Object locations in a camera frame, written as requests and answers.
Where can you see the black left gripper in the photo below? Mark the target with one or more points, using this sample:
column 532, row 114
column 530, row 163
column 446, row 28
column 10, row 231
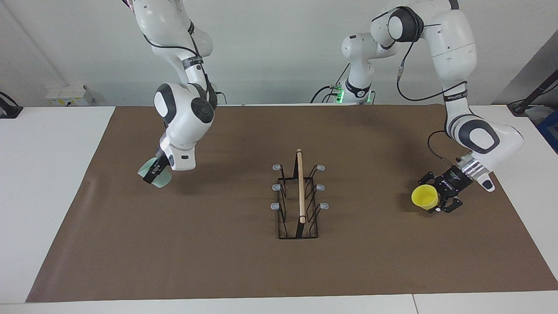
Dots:
column 453, row 182

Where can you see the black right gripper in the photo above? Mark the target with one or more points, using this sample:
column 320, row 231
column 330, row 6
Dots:
column 164, row 156

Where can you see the pale green plastic cup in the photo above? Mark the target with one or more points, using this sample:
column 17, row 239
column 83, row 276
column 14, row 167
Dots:
column 164, row 179

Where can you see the yellow plastic cup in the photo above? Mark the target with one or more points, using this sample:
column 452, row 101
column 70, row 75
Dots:
column 425, row 196

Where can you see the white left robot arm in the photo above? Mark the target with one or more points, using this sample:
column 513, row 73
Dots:
column 453, row 39

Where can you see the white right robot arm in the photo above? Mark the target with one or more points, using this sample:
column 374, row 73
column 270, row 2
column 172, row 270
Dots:
column 183, row 117

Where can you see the brown table mat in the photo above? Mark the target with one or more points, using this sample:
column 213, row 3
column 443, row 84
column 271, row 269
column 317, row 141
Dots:
column 218, row 261

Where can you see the white power socket box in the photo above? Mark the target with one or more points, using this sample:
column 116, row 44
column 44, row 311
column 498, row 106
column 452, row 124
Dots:
column 69, row 95

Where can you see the blue box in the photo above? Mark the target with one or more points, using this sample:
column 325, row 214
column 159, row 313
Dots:
column 550, row 128

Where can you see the black stand pole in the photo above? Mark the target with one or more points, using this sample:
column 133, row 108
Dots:
column 529, row 99

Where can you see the black clamp mount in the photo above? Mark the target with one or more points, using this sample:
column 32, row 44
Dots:
column 9, row 111

